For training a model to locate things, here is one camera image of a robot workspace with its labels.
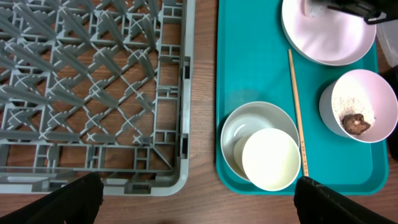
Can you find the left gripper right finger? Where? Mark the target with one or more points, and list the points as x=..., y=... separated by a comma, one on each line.
x=316, y=203

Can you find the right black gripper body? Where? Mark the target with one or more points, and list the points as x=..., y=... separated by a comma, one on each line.
x=372, y=11

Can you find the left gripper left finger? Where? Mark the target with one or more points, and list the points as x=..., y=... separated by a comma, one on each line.
x=77, y=202

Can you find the white paper cup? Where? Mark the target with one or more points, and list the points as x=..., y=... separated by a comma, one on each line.
x=271, y=159

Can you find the pink bowl with rice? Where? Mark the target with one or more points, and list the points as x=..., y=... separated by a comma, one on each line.
x=360, y=91

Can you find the grey dishwasher rack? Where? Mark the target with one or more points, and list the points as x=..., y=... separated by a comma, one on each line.
x=96, y=86

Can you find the clear plastic bin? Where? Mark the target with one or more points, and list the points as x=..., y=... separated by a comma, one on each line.
x=387, y=33

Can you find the wooden chopstick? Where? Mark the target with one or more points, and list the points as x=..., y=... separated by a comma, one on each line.
x=298, y=114

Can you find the white round plate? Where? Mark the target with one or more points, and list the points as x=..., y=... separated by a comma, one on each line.
x=328, y=37

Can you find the grey bowl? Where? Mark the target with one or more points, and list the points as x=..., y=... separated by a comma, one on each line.
x=244, y=122

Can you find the teal plastic tray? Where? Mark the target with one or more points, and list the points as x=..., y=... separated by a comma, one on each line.
x=253, y=58

